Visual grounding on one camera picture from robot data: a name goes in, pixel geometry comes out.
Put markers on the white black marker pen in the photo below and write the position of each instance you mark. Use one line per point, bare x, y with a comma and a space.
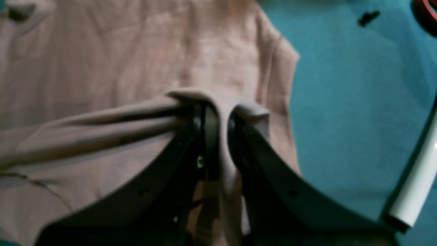
415, 189

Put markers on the pink T-shirt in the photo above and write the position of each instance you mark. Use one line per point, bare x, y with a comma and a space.
93, 90

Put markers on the small black screw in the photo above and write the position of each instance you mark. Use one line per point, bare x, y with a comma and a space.
367, 18

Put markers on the blue table cloth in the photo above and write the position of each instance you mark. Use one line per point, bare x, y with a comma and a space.
362, 96

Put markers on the red tape roll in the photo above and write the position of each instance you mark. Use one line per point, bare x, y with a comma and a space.
425, 12

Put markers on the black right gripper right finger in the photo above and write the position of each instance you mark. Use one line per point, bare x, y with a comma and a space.
283, 209

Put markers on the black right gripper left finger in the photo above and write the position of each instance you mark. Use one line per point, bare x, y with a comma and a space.
153, 208

